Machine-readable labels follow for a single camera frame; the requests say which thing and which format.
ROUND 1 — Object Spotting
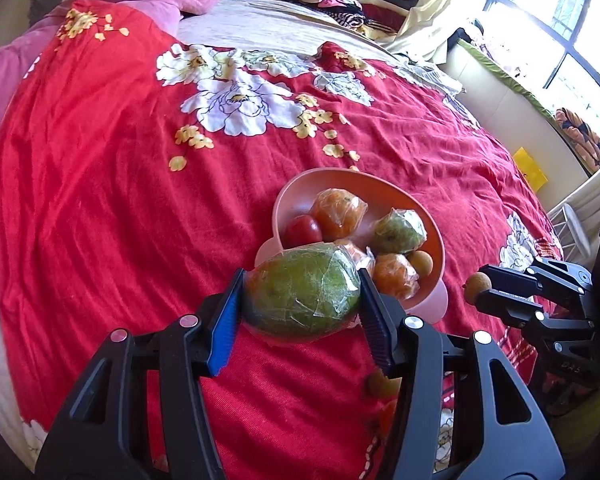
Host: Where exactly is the yellow bag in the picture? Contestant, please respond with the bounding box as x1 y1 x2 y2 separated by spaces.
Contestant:
511 146 549 192

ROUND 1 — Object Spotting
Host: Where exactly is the orange patterned cushion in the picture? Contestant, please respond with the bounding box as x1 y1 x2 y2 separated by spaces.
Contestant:
554 107 600 171

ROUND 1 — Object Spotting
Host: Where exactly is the dark framed window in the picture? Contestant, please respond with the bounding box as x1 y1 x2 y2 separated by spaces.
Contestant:
485 0 600 151

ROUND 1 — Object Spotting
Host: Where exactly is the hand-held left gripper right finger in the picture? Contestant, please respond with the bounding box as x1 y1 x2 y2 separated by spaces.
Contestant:
357 267 566 480

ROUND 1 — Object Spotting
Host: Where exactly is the green mango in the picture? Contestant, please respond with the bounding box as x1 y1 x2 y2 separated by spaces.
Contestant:
242 244 362 343

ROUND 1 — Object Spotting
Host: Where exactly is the cream curtain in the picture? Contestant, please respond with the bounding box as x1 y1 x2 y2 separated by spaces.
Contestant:
385 0 516 66

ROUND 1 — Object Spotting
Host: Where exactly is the white quilted mattress pad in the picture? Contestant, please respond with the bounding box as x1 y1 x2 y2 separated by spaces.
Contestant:
0 320 51 466

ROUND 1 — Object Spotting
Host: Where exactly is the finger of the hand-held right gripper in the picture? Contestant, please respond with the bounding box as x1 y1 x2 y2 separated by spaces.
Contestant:
480 259 593 306
474 290 596 346

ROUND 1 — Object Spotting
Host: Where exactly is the pink bowl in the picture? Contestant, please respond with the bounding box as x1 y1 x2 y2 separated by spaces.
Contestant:
254 169 448 331

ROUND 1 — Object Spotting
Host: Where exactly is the orange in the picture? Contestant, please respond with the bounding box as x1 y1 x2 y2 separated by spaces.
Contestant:
371 252 421 301
311 188 369 242
337 241 376 276
377 400 398 436

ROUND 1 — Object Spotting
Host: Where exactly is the red floral blanket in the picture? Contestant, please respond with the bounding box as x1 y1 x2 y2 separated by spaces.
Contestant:
0 0 563 480

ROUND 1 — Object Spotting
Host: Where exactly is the beige bed sheet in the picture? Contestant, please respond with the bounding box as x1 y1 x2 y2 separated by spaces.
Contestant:
177 0 406 68

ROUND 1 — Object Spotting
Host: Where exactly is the small green fruit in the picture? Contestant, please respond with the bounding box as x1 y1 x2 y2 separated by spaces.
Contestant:
372 207 428 254

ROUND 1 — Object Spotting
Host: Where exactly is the red tomato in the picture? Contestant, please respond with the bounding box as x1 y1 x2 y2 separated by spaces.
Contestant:
284 214 324 250

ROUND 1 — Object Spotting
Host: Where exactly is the small brown longan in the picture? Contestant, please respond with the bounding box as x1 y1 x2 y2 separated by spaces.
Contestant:
462 271 493 306
366 367 403 401
407 250 434 278

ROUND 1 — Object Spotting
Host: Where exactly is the green sill edge trim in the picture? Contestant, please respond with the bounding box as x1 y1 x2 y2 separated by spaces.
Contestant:
457 37 596 176

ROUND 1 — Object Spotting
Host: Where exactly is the white wire rack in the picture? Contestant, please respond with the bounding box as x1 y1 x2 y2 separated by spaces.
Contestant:
547 195 600 261

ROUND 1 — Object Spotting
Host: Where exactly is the white striped cloth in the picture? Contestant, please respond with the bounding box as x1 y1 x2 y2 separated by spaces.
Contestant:
395 57 468 98

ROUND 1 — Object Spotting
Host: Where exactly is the dark clothing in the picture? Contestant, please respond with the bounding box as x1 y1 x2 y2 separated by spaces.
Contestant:
447 20 486 61

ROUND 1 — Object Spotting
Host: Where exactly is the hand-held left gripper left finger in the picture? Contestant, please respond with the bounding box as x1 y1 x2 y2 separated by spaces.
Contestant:
35 267 246 480

